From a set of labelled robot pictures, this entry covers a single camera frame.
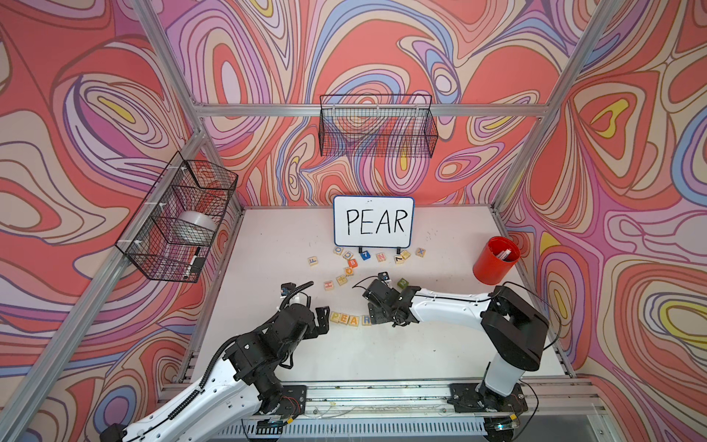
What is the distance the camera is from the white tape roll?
2.31 ft

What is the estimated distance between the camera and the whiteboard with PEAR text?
996mm

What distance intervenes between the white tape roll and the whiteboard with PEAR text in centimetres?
43
